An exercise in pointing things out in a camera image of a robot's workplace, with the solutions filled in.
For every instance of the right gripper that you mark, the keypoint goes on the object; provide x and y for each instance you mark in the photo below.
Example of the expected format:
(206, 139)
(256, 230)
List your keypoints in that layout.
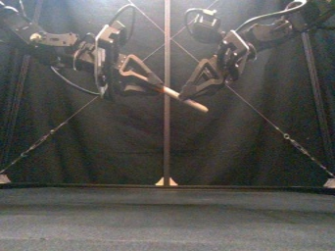
(234, 55)

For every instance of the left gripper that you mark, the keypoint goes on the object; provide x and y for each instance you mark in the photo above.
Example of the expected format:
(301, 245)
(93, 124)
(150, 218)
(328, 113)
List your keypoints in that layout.
(105, 62)

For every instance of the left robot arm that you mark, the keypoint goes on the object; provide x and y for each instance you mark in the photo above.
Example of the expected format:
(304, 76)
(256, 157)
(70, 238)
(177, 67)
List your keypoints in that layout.
(53, 38)

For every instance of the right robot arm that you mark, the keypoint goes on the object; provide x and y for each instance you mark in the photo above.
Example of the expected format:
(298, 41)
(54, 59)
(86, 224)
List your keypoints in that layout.
(273, 30)

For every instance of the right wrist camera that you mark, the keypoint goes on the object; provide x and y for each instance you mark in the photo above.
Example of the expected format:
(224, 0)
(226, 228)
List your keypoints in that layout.
(205, 29)

